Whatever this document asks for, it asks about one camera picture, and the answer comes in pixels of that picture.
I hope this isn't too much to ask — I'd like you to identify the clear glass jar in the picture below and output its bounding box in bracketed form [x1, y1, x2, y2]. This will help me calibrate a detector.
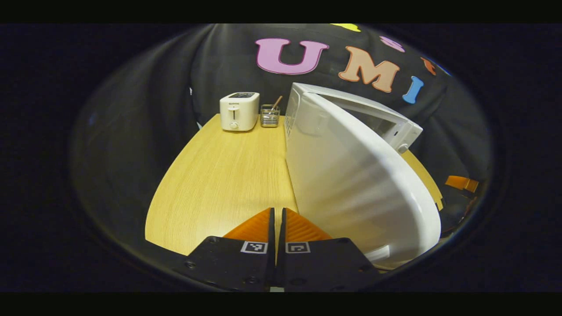
[260, 104, 281, 128]

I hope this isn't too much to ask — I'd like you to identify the white toaster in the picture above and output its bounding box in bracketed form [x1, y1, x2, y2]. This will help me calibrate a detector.
[220, 92, 260, 132]

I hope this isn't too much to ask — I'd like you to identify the white microwave oven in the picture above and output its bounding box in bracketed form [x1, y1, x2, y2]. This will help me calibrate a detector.
[285, 82, 442, 269]

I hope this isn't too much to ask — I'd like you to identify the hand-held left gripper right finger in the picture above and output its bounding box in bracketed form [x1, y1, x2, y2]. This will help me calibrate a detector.
[277, 207, 383, 292]

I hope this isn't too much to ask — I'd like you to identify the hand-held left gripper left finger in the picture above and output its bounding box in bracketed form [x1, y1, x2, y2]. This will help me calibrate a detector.
[173, 207, 276, 292]

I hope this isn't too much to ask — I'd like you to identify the black backdrop cloth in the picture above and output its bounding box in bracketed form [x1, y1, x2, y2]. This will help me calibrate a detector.
[72, 24, 490, 246]

